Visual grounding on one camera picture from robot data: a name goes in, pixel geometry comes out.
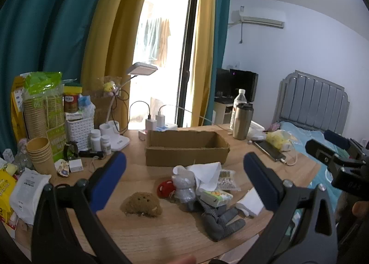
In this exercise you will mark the white tissue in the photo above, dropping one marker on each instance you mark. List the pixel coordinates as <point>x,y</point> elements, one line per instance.
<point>250,202</point>

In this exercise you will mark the white container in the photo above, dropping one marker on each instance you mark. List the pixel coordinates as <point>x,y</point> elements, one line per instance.
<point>257,130</point>

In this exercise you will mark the brown plush toy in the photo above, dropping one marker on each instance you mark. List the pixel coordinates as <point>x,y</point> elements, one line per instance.
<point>141,205</point>

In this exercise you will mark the white air conditioner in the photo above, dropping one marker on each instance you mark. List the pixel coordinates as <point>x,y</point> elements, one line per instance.
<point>262,17</point>

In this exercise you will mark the grey dotted gloves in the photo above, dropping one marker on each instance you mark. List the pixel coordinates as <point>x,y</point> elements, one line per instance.
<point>222,225</point>

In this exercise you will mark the white power strip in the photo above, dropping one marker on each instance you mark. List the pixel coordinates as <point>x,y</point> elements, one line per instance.
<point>167,128</point>

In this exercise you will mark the clear plastic water bottle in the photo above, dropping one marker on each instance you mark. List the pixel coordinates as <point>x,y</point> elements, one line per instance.
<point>237,100</point>

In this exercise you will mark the tall white medicine bottle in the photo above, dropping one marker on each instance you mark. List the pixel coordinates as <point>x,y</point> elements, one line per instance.
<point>95,140</point>

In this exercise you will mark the person's right hand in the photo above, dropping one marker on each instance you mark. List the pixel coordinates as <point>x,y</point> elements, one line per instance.
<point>360,209</point>

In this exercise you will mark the white perforated basket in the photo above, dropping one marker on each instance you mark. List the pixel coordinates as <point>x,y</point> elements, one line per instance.
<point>79,131</point>

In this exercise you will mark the small round printed packet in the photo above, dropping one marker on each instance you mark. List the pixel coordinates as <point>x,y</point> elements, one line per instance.
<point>62,169</point>

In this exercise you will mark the yellow plastic bag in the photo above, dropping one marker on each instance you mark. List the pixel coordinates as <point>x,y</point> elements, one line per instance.
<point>276,138</point>

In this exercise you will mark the cotton swab packet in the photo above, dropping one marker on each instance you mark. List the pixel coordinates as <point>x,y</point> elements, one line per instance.
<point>227,182</point>

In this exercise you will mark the green bagged paper cup sleeve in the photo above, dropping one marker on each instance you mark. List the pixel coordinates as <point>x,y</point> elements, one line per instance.
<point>43,108</point>

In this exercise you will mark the narrow teal curtain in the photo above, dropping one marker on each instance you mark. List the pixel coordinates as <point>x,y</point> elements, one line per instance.
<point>220,36</point>

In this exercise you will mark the black phone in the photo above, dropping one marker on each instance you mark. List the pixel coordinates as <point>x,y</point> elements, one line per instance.
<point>269,150</point>

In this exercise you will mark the stack of paper cups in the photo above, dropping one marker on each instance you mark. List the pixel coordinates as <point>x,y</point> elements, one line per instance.
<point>40,154</point>

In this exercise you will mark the blue bedding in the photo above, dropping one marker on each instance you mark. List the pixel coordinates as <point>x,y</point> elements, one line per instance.
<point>311,140</point>

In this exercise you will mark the small white box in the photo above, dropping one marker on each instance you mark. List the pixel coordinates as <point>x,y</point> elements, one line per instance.
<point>76,165</point>

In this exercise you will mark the steel tumbler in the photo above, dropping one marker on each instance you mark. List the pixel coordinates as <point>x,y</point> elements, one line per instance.
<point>242,123</point>

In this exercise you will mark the narrow yellow curtain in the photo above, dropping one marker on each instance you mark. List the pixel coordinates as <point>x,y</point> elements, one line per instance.
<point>205,36</point>

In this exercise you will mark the green tissue pack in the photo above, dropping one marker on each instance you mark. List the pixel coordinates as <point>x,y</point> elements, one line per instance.
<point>216,196</point>

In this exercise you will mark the white wet wipes pack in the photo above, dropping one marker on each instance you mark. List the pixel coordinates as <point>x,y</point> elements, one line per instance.
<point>28,192</point>

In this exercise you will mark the yellow package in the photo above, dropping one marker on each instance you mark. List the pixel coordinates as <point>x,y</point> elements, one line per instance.
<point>17,114</point>

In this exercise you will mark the short white medicine bottle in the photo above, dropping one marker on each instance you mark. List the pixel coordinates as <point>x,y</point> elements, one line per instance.
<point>106,144</point>

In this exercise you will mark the jar with yellow lid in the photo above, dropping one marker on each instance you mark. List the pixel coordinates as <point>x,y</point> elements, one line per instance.
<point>71,100</point>

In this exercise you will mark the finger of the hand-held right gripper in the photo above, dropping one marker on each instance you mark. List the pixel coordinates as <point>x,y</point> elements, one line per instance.
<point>318,150</point>
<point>335,138</point>

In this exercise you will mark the white desk lamp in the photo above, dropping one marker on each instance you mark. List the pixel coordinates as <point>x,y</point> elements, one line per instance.
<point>118,140</point>

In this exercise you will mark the red mushroom plush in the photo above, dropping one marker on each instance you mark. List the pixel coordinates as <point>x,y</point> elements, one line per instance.
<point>165,189</point>

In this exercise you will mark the black door frame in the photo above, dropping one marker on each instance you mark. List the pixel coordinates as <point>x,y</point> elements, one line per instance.
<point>190,51</point>

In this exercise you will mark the white paper towel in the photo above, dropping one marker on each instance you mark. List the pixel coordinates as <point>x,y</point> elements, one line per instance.
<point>206,176</point>

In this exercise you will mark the small black device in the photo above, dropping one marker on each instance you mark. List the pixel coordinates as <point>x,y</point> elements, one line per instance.
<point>90,154</point>

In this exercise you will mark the grey bed headboard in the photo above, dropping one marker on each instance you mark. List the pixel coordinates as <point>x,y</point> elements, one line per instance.
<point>311,100</point>

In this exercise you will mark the white charger with black plug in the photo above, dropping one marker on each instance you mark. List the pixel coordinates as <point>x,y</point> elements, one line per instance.
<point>150,124</point>

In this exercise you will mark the blue and white plastic bag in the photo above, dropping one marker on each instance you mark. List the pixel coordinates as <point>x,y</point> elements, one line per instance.
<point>86,104</point>

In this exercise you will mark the wide teal curtain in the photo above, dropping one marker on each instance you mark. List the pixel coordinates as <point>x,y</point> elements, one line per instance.
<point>52,22</point>

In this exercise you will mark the yellow snack bag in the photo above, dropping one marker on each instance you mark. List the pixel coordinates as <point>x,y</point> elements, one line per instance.
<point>5,189</point>

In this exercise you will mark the closed brown cardboard box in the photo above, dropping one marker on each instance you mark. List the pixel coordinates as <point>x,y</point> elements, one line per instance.
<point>101,108</point>

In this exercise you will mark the wide yellow curtain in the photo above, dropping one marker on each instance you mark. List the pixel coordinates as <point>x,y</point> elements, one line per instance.
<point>115,36</point>

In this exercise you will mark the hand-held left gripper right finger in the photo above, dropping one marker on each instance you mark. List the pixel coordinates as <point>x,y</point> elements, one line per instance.
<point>259,183</point>

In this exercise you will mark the white cabinet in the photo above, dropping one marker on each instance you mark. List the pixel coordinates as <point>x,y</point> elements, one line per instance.
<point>222,111</point>

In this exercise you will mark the black smartwatch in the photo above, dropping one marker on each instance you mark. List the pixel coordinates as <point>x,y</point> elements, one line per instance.
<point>70,150</point>

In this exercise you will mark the black monitor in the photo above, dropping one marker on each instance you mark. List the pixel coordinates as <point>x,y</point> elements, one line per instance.
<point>239,82</point>

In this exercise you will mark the yellow toy in clear bag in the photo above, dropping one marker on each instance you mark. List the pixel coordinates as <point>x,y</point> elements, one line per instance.
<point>109,86</point>

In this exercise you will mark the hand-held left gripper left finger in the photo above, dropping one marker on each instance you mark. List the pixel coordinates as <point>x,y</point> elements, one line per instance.
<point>109,180</point>

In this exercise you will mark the grey plush toy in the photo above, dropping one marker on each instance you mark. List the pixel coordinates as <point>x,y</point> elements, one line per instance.
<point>183,183</point>

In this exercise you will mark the hanging clothes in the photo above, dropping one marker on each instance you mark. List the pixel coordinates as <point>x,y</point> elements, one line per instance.
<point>157,39</point>

